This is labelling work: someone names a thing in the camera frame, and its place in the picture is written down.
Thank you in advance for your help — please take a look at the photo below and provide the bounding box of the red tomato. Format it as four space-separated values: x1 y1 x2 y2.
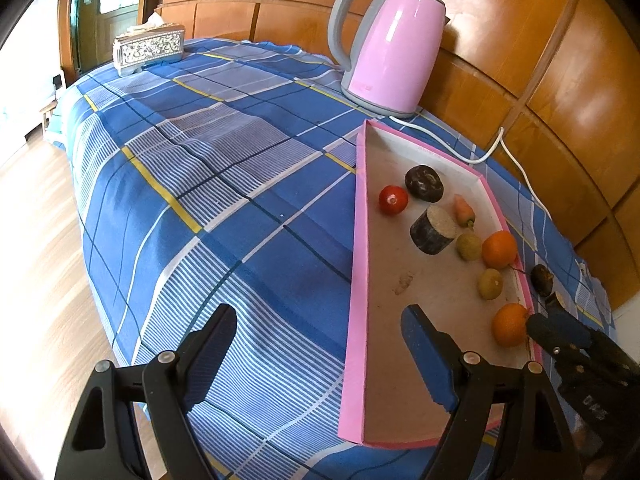
378 185 409 217

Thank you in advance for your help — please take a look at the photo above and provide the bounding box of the white power cable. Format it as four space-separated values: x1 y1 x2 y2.
389 115 561 226

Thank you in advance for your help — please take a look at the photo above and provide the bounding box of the small carrot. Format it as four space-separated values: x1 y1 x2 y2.
453 194 476 228

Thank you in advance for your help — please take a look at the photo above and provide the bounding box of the ornate silver tissue box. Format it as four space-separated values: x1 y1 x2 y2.
112 15 186 77

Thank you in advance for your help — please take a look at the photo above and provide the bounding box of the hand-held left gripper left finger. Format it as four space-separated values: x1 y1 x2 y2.
54 303 238 480

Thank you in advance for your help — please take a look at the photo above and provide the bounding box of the dark cut root piece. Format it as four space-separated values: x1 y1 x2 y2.
410 204 458 255

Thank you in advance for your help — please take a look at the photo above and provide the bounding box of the pink electric kettle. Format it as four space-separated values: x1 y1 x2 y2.
327 0 447 119

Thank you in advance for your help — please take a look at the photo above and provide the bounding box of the wooden glass door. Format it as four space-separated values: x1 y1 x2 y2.
67 0 168 73

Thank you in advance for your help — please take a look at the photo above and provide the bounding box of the green-brown kiwi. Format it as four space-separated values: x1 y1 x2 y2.
476 268 504 301
456 231 483 262

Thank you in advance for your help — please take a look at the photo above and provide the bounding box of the pink shallow cardboard box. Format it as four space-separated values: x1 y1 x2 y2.
337 119 545 450

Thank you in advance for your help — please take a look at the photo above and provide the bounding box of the dark oval fruit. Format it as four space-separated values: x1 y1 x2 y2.
530 263 555 296

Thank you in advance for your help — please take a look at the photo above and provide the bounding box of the orange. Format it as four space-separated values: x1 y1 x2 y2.
481 230 518 268
491 303 530 347

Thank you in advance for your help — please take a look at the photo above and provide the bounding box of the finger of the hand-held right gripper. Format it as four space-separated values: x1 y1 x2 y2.
546 294 621 346
526 313 596 356

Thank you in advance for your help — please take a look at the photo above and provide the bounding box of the blue plaid cloth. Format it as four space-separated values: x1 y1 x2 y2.
65 37 613 480

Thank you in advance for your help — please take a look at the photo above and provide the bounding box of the dark round fruit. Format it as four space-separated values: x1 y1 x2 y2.
404 165 446 203

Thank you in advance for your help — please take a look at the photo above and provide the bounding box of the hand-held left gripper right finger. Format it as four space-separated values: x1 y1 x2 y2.
401 303 584 480

